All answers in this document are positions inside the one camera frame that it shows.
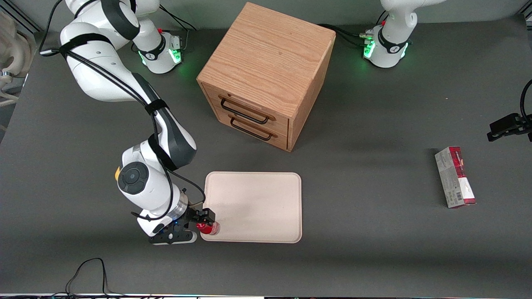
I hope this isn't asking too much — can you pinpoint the red and white carton box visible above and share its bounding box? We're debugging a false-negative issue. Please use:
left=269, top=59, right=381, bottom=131
left=434, top=146, right=477, bottom=209

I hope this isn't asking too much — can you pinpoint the beige background furniture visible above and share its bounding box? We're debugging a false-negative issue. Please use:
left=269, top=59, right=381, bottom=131
left=0, top=10, right=36, bottom=106

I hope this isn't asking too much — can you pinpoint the black camera clamp mount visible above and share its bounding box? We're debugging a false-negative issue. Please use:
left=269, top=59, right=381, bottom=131
left=487, top=113, right=532, bottom=142

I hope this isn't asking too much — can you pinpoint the wooden two-drawer cabinet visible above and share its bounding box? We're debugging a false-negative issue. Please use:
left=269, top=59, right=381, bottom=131
left=197, top=2, right=336, bottom=152

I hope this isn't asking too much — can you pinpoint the black metal drawer handle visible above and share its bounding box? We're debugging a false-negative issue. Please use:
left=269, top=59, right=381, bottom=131
left=230, top=116, right=278, bottom=142
left=219, top=96, right=276, bottom=125

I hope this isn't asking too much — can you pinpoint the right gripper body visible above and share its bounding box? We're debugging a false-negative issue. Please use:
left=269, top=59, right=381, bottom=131
left=137, top=206, right=197, bottom=238

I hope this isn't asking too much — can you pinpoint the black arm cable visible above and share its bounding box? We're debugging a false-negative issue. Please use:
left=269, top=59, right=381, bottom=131
left=39, top=0, right=207, bottom=221

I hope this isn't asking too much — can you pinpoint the cream plastic tray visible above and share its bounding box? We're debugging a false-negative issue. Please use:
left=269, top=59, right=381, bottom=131
left=200, top=172, right=303, bottom=244

